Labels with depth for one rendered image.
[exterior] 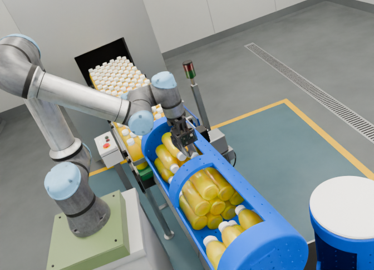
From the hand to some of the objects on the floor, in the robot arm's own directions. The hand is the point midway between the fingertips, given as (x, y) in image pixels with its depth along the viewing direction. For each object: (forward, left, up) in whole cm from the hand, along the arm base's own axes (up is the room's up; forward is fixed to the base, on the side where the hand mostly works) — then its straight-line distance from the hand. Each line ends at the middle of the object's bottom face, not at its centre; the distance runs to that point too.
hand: (188, 153), depth 129 cm
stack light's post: (+26, +83, -125) cm, 152 cm away
